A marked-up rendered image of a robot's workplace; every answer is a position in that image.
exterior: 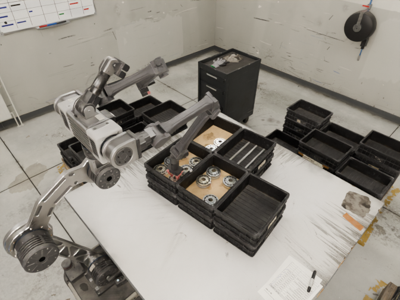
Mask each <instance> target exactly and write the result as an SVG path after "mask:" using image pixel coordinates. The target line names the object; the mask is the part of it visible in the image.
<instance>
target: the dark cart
mask: <svg viewBox="0 0 400 300"><path fill-rule="evenodd" d="M229 54H230V55H232V54H235V55H237V54H239V55H240V56H241V57H242V58H243V59H242V60H239V62H228V63H226V65H222V66H218V67H216V68H214V67H212V66H211V65H213V64H214V63H213V61H214V60H218V59H217V58H219V60H220V59H221V58H222V59H223V57H225V56H226V55H227V56H228V55H229ZM260 65H261V59H260V58H258V57H255V56H253V55H250V54H247V53H245V52H242V51H239V50H237V49H234V48H231V49H228V50H226V51H224V52H221V53H219V54H216V55H213V56H211V57H208V58H206V59H203V60H200V61H198V102H199V101H200V100H201V99H202V98H203V97H204V96H205V94H206V93H207V92H208V91H209V92H210V93H211V94H212V96H213V97H215V99H216V100H218V102H219V104H220V110H221V111H220V112H221V113H223V114H225V115H226V116H228V117H230V118H232V119H234V120H236V121H237V122H241V121H243V122H244V123H246V122H247V121H248V118H249V116H250V115H252V114H253V111H254V104H255V96H256V91H257V84H258V76H259V72H260Z"/></svg>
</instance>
